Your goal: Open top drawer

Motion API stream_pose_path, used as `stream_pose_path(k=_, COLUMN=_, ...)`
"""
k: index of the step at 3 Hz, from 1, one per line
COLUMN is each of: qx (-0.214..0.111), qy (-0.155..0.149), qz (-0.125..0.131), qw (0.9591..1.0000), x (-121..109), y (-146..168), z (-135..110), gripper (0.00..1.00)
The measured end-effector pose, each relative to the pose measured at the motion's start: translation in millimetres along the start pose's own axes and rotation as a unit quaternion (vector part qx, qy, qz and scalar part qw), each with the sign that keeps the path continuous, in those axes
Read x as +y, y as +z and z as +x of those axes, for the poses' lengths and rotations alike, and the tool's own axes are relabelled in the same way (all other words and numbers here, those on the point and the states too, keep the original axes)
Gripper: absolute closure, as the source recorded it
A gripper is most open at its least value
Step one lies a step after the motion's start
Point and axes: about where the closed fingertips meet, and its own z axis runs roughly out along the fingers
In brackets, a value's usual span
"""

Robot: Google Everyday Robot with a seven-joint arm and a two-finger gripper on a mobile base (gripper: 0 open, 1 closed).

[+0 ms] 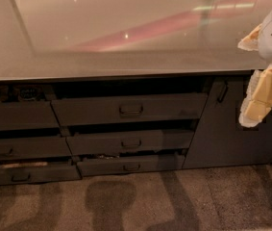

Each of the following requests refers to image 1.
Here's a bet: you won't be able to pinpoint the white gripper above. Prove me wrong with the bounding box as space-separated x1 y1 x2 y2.
237 10 272 128

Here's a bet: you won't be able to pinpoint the grey drawer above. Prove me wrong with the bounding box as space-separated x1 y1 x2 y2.
77 154 185 176
0 165 80 186
0 102 59 131
0 137 71 161
52 93 208 126
66 129 194 155

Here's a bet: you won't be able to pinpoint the dark items in left drawer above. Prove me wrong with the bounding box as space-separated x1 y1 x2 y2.
0 85 44 103

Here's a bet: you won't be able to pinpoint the grey cabinet door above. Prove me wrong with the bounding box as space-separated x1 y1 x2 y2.
184 76 272 168

